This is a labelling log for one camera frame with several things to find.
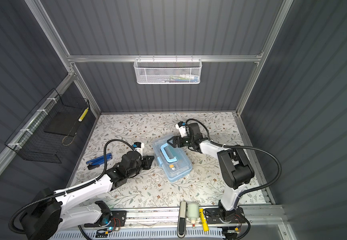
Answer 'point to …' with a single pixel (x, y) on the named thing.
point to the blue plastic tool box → (175, 162)
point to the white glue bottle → (193, 213)
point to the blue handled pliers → (95, 163)
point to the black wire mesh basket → (42, 136)
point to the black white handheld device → (182, 225)
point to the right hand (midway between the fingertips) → (173, 142)
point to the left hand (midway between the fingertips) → (154, 157)
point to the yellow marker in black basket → (83, 115)
